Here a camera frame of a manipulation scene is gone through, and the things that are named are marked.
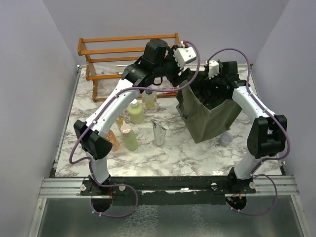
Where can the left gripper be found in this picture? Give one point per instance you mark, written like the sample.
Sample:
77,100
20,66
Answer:
176,79

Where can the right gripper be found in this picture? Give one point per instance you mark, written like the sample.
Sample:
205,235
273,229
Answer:
204,82

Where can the green canvas bag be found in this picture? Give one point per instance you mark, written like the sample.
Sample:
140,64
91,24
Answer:
205,115

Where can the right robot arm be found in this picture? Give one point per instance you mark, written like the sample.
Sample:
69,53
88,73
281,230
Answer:
226,95

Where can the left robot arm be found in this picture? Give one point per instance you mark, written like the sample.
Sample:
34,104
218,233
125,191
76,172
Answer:
158,61

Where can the red white small box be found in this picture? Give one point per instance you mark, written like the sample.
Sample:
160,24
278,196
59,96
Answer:
170,92

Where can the small purple jar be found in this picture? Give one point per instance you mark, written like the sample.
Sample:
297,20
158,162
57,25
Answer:
226,139

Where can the green lotion bottle white cap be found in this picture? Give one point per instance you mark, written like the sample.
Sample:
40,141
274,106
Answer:
136,113

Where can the silver foil pouch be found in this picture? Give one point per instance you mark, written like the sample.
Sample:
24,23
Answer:
159,134

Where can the small amber bottle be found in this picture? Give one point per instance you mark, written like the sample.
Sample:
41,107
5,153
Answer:
120,120

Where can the orange wooden shelf rack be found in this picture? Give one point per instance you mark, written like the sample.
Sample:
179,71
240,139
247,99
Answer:
101,63

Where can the green bottle beige cap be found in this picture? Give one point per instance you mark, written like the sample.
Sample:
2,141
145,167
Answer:
128,137

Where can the pink orange bottle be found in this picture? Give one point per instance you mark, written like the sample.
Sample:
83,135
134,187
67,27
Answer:
113,140

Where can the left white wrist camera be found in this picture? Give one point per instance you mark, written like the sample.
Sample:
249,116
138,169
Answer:
184,56

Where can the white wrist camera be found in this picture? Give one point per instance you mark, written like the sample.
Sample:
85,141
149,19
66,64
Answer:
213,69
184,56

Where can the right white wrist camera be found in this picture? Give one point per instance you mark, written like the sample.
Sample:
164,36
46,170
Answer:
213,69

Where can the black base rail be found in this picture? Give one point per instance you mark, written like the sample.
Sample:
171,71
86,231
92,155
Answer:
165,190

